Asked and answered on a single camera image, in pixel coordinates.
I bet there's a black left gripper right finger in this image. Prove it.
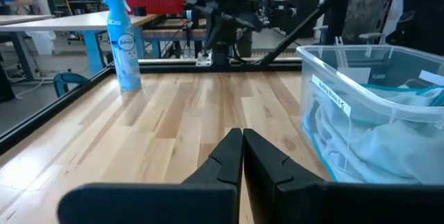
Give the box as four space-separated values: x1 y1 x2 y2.
244 128 444 224

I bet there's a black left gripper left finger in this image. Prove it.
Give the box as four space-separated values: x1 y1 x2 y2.
57 128 244 224

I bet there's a pale green teal-edged towel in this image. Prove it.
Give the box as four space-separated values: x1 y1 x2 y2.
360 83 444 109
300 95 444 186

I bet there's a white handwritten bin label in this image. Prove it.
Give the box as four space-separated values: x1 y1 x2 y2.
311 74 352 118

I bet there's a clear plastic bin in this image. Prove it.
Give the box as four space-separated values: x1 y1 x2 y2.
296 44 444 186

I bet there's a blue Febreze spray bottle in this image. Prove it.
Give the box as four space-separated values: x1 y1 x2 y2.
103 0 143 92

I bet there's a wooden workbench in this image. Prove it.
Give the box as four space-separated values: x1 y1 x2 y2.
140 28 209 59

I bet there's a grey office chair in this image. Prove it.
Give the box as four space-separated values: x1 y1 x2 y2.
341 0 389 46

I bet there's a red cabinet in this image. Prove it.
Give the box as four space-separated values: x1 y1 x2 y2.
125 0 185 16

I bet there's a white waste bin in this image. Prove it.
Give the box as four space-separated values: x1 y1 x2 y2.
27 31 56 55

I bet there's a white desk with blue legs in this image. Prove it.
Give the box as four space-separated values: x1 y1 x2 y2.
0 10 160 78

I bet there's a grey-legged desk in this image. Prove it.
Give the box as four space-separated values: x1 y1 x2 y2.
0 14 56 82

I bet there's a black aluminium table frame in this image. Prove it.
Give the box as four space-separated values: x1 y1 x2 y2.
0 58 303 156

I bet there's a white metal corner bracket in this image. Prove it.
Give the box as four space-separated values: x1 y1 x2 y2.
195 51 214 67

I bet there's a black diagonal frame strut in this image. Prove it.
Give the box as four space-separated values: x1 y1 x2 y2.
258 0 339 68

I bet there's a white floor cable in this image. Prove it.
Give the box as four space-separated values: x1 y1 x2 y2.
13 76 46 100

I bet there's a black vertical frame post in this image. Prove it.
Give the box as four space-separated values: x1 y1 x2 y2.
325 0 355 44

